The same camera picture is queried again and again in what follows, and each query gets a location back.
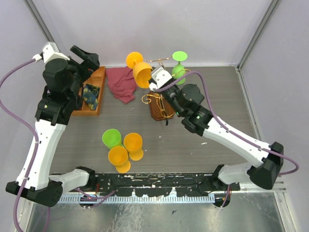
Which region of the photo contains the gold wire glass rack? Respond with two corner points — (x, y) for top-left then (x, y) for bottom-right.
(141, 91), (175, 126)

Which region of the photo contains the orange goblet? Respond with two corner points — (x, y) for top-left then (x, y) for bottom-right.
(126, 52), (152, 89)
(108, 146), (131, 174)
(124, 132), (143, 161)

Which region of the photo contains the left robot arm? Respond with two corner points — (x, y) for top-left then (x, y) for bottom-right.
(1, 42), (100, 207)

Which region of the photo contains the maroon cloth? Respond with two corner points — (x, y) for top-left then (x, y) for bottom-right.
(106, 67), (137, 104)

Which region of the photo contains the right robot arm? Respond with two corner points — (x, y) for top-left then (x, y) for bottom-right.
(161, 84), (284, 190)

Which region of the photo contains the green goblet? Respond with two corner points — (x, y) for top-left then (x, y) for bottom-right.
(102, 129), (123, 149)
(172, 51), (187, 79)

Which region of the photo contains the wooden compartment tray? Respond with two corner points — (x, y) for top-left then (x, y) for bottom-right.
(72, 66), (106, 116)

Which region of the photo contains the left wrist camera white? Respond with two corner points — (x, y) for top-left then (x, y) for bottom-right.
(33, 42), (70, 64)

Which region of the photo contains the orange goblet front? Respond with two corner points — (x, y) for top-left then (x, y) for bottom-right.
(108, 146), (131, 174)

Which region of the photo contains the blue yellow floral cloth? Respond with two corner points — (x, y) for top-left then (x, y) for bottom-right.
(83, 84), (100, 111)

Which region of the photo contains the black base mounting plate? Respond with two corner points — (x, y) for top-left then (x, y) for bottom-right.
(80, 173), (240, 197)

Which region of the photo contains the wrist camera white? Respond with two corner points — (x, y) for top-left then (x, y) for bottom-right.
(33, 42), (70, 64)
(148, 65), (173, 92)

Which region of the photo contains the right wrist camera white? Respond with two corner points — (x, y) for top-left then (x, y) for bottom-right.
(148, 65), (173, 92)

